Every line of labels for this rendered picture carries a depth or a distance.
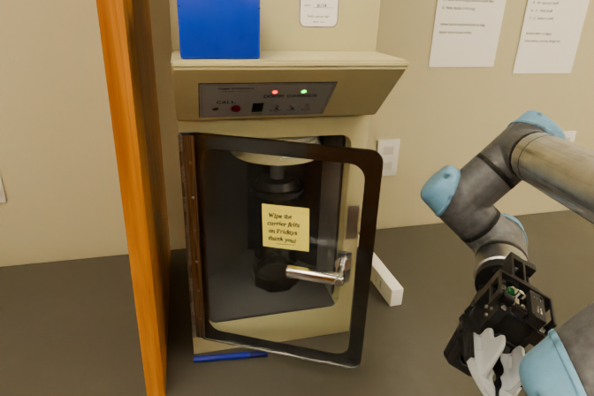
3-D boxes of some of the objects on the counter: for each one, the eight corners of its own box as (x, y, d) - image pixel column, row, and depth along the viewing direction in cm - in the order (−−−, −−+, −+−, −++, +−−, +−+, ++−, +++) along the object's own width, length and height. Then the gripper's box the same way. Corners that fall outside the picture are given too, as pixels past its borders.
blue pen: (194, 359, 83) (193, 354, 83) (267, 353, 85) (267, 348, 85) (193, 363, 82) (193, 359, 82) (267, 357, 84) (267, 353, 84)
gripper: (492, 239, 61) (491, 346, 43) (554, 274, 59) (579, 400, 41) (459, 280, 65) (445, 392, 47) (515, 314, 64) (523, 443, 46)
